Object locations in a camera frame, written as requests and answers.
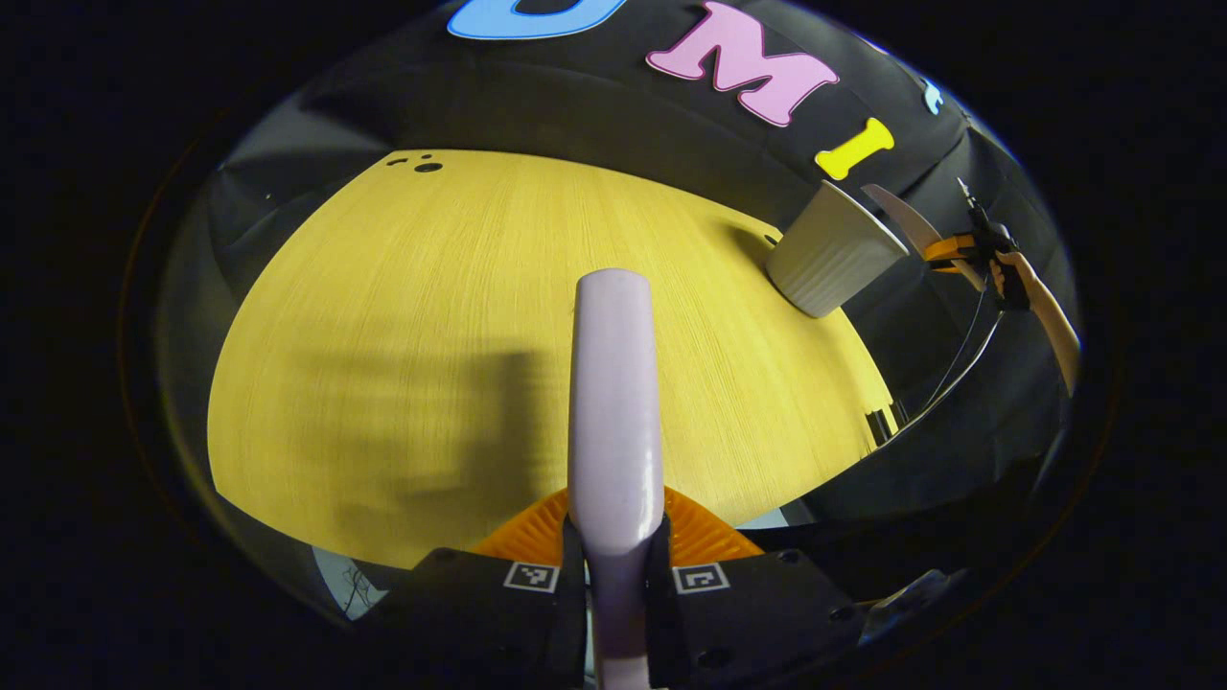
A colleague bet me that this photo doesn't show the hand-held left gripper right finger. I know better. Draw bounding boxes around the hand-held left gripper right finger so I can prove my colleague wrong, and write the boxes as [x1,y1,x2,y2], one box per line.
[644,486,871,690]

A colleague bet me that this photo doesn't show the black cable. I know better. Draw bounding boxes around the black cable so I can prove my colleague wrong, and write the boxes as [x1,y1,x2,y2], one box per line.
[868,286,1006,451]

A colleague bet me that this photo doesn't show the black backdrop cloth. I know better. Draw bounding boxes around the black backdrop cloth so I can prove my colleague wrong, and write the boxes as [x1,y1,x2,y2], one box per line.
[144,0,1079,614]

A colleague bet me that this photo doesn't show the small pink broom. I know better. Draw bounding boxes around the small pink broom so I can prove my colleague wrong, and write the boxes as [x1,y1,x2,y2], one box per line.
[567,268,668,690]

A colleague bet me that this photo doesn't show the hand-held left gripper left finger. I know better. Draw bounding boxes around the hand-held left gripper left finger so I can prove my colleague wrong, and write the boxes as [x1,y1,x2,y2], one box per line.
[359,487,589,690]

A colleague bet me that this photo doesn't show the pink dustpan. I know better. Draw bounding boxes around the pink dustpan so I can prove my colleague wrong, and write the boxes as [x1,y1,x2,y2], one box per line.
[859,182,988,294]

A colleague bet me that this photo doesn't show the white ribbed garbage bin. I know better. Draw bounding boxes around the white ribbed garbage bin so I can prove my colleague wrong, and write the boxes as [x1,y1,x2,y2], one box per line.
[764,179,911,320]

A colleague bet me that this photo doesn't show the yellow wooden desktop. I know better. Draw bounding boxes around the yellow wooden desktop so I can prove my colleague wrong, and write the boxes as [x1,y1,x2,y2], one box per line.
[206,149,902,572]

